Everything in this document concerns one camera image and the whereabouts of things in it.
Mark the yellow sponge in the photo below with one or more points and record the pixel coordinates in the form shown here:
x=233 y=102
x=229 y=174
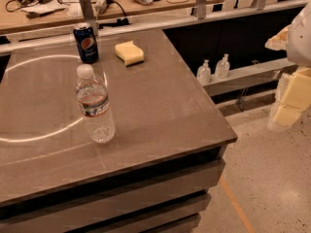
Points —
x=129 y=53

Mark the hand sanitizer bottle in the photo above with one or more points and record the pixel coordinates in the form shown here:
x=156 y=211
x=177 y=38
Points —
x=222 y=67
x=204 y=73

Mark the left hand sanitizer bottle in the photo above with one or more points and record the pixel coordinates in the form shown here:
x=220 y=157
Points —
x=204 y=73

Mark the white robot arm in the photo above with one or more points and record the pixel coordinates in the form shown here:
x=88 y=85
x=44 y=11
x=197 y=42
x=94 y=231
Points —
x=298 y=47

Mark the grey metal bracket post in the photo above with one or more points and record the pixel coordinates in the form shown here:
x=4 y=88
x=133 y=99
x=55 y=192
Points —
x=88 y=14

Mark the clear plastic water bottle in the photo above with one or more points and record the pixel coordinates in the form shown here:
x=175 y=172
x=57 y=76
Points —
x=94 y=104

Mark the blue pepsi can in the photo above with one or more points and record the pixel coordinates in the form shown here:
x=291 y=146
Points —
x=86 y=42

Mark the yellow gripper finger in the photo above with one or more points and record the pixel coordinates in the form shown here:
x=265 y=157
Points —
x=278 y=41
x=292 y=99

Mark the black pliers tool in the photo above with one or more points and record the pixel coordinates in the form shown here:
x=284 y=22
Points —
x=34 y=14

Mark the right hand sanitizer bottle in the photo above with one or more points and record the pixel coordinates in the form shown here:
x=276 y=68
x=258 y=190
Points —
x=222 y=67

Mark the grey drawer cabinet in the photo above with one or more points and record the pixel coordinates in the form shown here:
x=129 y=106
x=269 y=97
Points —
x=167 y=197

